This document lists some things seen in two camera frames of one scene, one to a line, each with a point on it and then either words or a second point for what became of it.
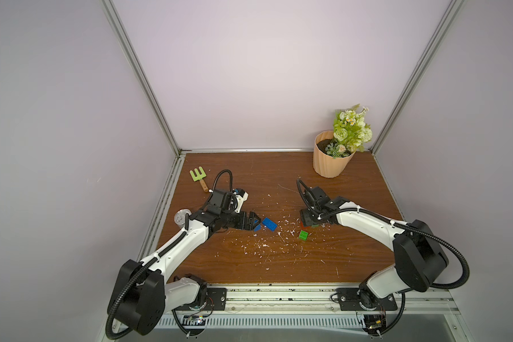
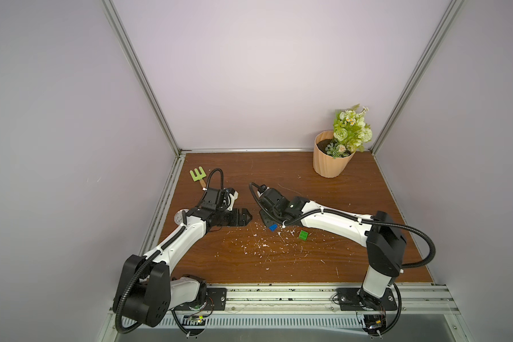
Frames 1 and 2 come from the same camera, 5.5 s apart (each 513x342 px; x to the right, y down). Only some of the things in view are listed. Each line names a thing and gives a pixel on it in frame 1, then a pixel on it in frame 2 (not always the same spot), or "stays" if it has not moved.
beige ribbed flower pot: (324, 164) stays
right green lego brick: (303, 235) stays
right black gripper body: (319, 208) -> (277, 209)
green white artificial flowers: (350, 133) stays
